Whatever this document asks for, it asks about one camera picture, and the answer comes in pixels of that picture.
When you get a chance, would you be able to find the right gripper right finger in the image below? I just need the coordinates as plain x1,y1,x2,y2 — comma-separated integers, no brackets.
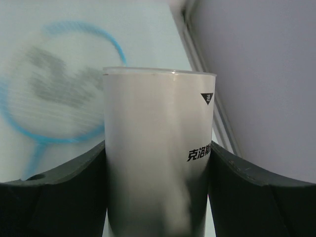
208,142,316,237

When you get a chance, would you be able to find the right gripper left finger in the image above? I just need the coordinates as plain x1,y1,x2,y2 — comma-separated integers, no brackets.
0,142,107,237

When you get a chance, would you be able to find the white shuttlecock tube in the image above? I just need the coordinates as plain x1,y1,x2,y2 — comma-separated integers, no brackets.
104,71,215,237

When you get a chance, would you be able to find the right aluminium frame post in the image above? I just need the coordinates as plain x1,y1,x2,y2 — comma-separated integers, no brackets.
170,0,242,156

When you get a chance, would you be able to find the blue badminton racket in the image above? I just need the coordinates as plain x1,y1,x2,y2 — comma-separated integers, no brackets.
0,20,127,180

